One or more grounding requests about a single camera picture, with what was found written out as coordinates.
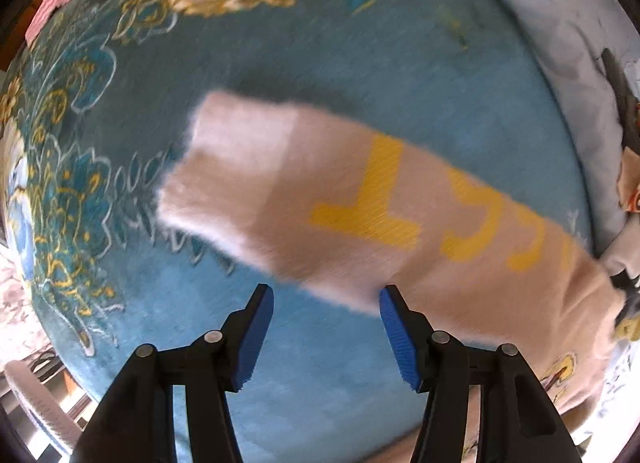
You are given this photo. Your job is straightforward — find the beige fuzzy sweater yellow letters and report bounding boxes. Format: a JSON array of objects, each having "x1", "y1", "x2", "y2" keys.
[{"x1": 157, "y1": 91, "x2": 624, "y2": 412}]

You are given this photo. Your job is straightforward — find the white cream garment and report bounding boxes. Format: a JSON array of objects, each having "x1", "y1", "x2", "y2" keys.
[{"x1": 596, "y1": 146, "x2": 640, "y2": 279}]

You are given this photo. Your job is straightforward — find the dark grey garment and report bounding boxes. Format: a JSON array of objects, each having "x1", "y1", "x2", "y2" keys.
[{"x1": 601, "y1": 48, "x2": 640, "y2": 154}]

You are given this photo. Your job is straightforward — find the teal floral plush blanket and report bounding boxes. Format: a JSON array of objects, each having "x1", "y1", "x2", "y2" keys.
[{"x1": 0, "y1": 0, "x2": 597, "y2": 463}]

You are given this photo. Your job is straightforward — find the light blue floral quilt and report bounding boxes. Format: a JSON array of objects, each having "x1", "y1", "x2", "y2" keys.
[{"x1": 501, "y1": 0, "x2": 639, "y2": 253}]

